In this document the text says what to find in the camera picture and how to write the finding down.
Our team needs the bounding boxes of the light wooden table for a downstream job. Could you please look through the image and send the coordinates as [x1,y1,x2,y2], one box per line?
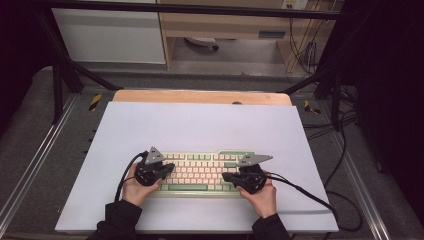
[112,89,293,107]

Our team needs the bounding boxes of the hand-held gripper black cable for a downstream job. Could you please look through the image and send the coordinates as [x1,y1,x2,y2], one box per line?
[263,171,364,233]
[114,151,150,203]

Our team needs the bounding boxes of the light wooden desk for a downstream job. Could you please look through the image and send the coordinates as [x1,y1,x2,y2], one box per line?
[156,0,344,73]

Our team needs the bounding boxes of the green and cream keyboard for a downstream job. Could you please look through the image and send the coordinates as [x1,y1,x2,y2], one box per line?
[143,149,263,200]

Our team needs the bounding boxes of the aluminium rail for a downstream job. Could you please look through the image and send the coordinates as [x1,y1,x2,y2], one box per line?
[328,129,392,240]
[0,94,80,231]

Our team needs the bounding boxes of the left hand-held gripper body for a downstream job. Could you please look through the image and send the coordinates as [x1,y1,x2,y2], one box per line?
[134,145,166,187]

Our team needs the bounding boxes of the right hand-held gripper black cable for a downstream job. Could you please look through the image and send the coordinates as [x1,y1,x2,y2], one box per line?
[263,171,364,233]

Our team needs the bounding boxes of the white chair base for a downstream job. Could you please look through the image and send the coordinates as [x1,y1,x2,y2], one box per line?
[184,36,220,52]

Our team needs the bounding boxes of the black metal crossbar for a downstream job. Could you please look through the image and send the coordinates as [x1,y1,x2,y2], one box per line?
[31,0,348,20]

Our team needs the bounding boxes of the black curtain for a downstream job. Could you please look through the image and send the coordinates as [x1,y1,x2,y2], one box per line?
[343,0,424,218]

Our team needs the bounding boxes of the left hand-held gripper black cable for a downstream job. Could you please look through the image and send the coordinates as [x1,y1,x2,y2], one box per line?
[114,151,150,203]

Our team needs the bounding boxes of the white wall socket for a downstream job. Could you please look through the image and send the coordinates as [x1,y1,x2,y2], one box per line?
[281,0,309,10]

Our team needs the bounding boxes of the person's right hand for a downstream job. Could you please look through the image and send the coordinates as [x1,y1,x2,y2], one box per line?
[237,171,277,219]

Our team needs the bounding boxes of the black metal stand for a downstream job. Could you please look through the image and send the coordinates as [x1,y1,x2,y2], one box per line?
[33,9,124,125]
[281,6,378,132]

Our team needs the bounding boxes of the white cabinet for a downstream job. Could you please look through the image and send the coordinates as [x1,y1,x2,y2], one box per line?
[50,0,167,65]

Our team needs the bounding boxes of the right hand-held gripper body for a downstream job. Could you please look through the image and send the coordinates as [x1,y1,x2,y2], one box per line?
[237,153,274,195]

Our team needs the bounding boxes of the person's left hand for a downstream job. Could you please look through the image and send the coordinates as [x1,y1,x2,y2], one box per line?
[122,164,162,207]

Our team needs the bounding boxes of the black floor cables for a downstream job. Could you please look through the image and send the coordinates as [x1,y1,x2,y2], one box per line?
[301,83,360,188]

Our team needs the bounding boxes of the white board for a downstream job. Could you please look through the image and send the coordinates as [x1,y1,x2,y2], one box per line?
[54,101,340,233]

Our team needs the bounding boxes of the bundle of hanging cables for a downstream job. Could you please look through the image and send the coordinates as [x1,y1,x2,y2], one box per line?
[287,16,322,76]

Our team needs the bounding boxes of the yellow and black tape strip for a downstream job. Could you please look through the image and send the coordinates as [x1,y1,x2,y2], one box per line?
[303,99,321,115]
[88,93,103,112]

